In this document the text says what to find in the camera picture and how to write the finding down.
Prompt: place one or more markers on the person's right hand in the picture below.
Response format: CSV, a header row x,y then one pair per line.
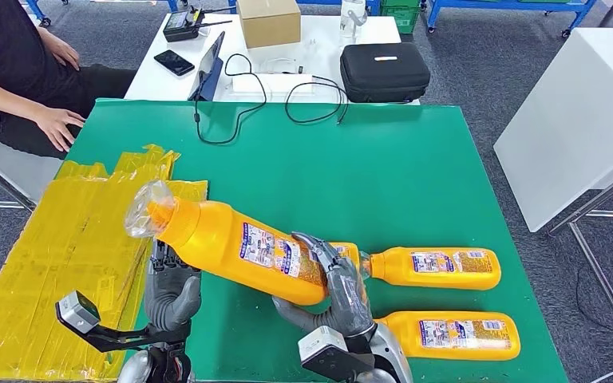
x,y
55,124

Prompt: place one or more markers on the person's left hand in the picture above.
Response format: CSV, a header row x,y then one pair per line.
x,y
66,53

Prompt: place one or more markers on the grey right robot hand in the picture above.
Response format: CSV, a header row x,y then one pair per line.
x,y
349,296

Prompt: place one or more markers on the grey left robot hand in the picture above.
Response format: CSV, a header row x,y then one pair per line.
x,y
171,296

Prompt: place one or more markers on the orange plastic bottle clear cap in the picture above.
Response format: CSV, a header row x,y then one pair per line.
x,y
350,253
401,335
391,269
211,243

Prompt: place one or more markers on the person's right forearm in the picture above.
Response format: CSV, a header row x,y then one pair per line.
x,y
0,95

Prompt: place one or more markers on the person's left forearm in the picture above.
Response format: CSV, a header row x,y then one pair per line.
x,y
47,38

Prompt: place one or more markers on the blue metal rack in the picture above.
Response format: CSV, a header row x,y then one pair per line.
x,y
35,10
372,5
433,16

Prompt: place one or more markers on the white bench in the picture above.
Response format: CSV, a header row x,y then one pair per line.
x,y
21,174

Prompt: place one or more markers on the person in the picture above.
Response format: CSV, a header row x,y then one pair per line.
x,y
5,47

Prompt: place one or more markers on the metal bench leg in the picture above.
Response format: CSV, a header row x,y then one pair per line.
x,y
0,182

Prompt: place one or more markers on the black smartphone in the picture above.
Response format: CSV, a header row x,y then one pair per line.
x,y
173,62

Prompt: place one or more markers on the black remote controller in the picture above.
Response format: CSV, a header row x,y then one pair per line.
x,y
179,26

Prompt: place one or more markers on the dark blue tablet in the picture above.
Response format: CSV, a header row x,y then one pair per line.
x,y
208,74

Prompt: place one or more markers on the brown cardboard box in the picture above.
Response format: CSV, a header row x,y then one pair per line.
x,y
269,24

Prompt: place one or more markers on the black zip case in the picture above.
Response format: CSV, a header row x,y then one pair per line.
x,y
383,74

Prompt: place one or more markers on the large white table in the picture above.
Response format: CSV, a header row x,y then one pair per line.
x,y
576,132

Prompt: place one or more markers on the green plastic crate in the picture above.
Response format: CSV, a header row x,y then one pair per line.
x,y
401,16

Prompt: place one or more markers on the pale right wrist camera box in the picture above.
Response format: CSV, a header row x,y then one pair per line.
x,y
322,342

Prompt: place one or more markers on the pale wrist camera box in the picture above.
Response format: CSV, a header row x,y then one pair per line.
x,y
322,342
77,312

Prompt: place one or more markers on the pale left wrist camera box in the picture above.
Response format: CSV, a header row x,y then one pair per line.
x,y
77,312

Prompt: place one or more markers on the metal table frame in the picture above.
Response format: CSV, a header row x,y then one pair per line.
x,y
602,196

